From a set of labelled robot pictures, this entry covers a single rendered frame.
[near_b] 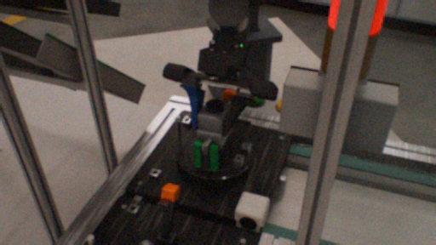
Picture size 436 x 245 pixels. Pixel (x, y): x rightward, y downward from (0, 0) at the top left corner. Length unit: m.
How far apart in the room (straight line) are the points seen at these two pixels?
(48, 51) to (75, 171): 0.34
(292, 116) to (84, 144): 0.62
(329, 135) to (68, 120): 0.76
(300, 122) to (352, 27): 0.14
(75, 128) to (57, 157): 0.11
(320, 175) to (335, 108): 0.10
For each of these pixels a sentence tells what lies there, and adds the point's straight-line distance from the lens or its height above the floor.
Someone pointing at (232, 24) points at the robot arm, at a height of 1.24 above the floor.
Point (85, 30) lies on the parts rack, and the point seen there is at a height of 1.21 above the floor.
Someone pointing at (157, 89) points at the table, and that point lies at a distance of 1.17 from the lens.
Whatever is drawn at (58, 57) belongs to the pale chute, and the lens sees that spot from 0.70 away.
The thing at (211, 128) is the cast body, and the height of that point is 1.06.
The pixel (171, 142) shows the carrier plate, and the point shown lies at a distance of 0.81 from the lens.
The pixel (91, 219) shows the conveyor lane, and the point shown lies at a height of 0.95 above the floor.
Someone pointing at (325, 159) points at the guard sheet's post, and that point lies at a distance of 0.49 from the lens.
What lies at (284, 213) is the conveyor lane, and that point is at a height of 0.92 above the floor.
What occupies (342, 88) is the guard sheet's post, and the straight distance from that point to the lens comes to 0.43.
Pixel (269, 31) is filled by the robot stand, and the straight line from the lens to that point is 1.01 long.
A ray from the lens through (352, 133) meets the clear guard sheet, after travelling 0.47.
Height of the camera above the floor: 1.49
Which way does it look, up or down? 38 degrees down
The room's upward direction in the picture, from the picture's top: straight up
